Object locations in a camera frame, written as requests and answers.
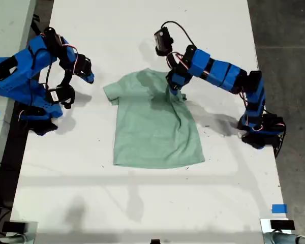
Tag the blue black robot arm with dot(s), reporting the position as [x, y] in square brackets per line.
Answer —
[218, 71]
[20, 76]

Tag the black camera stalk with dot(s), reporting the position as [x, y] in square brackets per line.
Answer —
[67, 77]
[170, 56]

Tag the pale green T-shirt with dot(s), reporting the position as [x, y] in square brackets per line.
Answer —
[155, 132]

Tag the black metal strut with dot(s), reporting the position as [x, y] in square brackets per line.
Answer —
[38, 25]

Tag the small black box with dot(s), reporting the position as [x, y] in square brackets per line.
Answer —
[14, 226]
[282, 225]

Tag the pale side table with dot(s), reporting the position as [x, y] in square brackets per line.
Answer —
[7, 20]

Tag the tiny black block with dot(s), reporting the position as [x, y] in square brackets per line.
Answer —
[155, 241]

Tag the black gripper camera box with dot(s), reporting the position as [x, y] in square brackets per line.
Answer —
[58, 95]
[162, 40]

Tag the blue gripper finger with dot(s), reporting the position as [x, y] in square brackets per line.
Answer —
[90, 76]
[171, 86]
[177, 88]
[84, 78]

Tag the blue tape square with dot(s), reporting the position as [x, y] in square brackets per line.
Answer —
[279, 209]

